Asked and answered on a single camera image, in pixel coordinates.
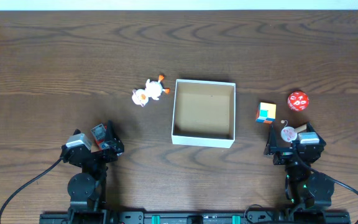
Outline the black cable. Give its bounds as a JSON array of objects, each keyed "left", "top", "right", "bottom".
[
  {"left": 0, "top": 157, "right": 64, "bottom": 224},
  {"left": 292, "top": 149, "right": 358, "bottom": 224}
]

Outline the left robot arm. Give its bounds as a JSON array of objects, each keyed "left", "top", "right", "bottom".
[{"left": 60, "top": 120, "right": 124, "bottom": 212}]

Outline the red toy car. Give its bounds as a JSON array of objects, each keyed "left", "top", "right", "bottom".
[{"left": 91, "top": 124, "right": 109, "bottom": 150}]

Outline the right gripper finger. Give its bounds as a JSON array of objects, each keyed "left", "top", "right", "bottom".
[
  {"left": 305, "top": 121, "right": 323, "bottom": 138},
  {"left": 266, "top": 124, "right": 277, "bottom": 149}
]

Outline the colourful puzzle cube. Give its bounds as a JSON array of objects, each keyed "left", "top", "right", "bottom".
[{"left": 255, "top": 102, "right": 277, "bottom": 124}]

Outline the right black cable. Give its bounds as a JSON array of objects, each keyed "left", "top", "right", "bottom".
[{"left": 292, "top": 149, "right": 358, "bottom": 224}]

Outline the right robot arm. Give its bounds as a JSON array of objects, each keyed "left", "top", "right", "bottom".
[{"left": 264, "top": 123, "right": 334, "bottom": 209}]

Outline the white cardboard box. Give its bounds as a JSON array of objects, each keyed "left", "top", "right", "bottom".
[{"left": 171, "top": 79, "right": 236, "bottom": 148}]

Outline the white duck toy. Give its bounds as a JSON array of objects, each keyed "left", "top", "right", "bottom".
[{"left": 132, "top": 75, "right": 170, "bottom": 107}]

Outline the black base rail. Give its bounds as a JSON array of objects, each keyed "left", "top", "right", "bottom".
[{"left": 39, "top": 210, "right": 351, "bottom": 224}]

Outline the left black cable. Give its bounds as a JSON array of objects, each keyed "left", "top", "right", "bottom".
[{"left": 0, "top": 157, "right": 64, "bottom": 224}]

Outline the red ball with letters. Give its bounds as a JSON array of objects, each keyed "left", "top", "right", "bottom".
[{"left": 287, "top": 91, "right": 310, "bottom": 111}]

